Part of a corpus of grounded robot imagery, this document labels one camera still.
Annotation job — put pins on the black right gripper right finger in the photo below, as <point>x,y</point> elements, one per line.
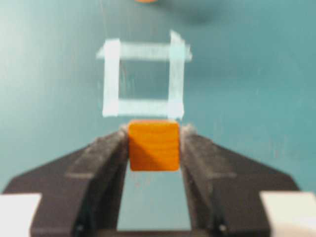
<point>222,188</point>

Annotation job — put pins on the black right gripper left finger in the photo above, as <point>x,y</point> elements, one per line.
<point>76,194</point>

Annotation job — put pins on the orange wooden block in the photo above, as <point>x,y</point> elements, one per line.
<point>154,145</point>

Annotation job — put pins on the light blue tape square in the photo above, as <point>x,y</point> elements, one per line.
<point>144,79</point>

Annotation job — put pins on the yellow orange plastic cup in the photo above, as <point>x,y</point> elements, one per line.
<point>146,1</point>

